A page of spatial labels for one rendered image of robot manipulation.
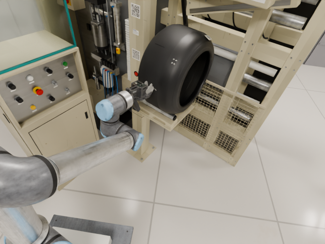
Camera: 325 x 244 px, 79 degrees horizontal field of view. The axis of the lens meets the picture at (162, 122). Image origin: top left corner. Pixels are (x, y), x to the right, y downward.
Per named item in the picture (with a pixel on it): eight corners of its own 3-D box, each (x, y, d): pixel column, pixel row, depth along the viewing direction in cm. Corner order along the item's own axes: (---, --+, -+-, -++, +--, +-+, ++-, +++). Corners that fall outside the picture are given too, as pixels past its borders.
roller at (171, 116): (141, 97, 162) (138, 101, 161) (140, 94, 158) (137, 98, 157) (177, 117, 150) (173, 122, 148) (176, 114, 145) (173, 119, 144)
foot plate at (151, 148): (124, 150, 231) (124, 148, 230) (140, 136, 247) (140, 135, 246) (141, 162, 222) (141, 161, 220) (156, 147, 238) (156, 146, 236)
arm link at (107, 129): (113, 144, 99) (114, 127, 91) (96, 134, 102) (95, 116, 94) (125, 134, 106) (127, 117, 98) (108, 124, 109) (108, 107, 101)
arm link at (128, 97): (126, 113, 99) (113, 104, 102) (133, 109, 102) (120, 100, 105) (127, 98, 93) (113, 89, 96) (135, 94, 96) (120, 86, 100)
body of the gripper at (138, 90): (149, 84, 104) (133, 93, 96) (147, 98, 109) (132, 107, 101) (138, 79, 107) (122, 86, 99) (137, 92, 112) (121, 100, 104)
